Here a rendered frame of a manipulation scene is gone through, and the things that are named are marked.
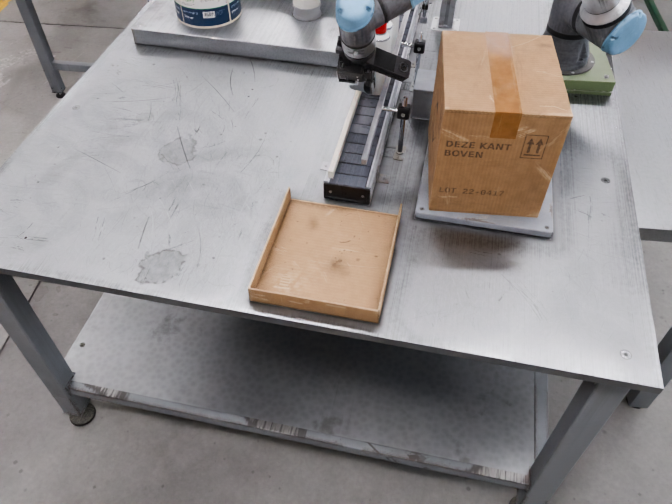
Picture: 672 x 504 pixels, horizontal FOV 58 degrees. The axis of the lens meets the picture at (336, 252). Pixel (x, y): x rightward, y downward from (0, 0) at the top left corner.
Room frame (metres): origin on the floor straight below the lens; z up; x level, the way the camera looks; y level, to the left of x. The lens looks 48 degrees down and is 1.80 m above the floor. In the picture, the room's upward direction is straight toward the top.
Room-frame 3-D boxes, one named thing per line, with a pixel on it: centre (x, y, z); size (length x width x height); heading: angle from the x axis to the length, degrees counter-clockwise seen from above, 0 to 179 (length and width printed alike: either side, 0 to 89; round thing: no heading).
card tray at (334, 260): (0.85, 0.01, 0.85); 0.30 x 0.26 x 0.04; 168
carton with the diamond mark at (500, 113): (1.10, -0.34, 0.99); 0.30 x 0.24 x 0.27; 174
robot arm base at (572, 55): (1.57, -0.64, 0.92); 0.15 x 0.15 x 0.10
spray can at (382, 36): (1.38, -0.11, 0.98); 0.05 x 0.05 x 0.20
